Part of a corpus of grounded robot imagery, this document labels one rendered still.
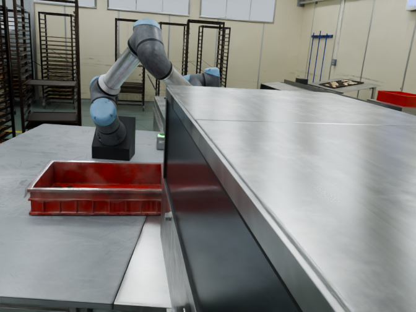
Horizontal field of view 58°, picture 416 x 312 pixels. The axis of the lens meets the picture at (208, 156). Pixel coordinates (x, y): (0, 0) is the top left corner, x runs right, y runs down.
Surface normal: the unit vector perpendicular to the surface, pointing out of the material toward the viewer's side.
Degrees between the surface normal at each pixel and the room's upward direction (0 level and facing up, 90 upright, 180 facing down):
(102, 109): 54
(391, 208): 0
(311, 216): 0
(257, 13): 90
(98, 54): 90
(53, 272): 0
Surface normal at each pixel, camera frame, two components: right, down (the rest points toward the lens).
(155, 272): 0.07, -0.96
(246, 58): 0.19, 0.29
